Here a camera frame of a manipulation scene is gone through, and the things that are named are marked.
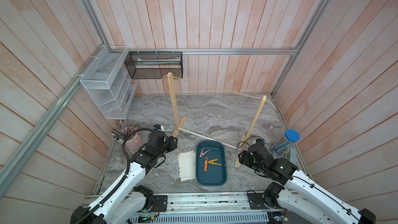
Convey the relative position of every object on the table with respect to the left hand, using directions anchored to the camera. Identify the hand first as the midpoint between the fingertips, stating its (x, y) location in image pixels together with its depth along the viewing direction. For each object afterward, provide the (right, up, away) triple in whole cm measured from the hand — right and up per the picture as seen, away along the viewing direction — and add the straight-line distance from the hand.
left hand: (174, 142), depth 82 cm
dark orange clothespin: (+17, -13, +2) cm, 21 cm away
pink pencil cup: (-23, 0, +4) cm, 24 cm away
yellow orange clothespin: (+21, -12, +4) cm, 25 cm away
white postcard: (+7, -14, +4) cm, 16 cm away
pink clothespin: (+15, -8, +7) cm, 18 cm away
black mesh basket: (-17, +48, +20) cm, 54 cm away
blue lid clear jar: (+58, 0, -3) cm, 58 cm away
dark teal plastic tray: (+23, -18, 0) cm, 29 cm away
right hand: (+36, -7, -2) cm, 37 cm away
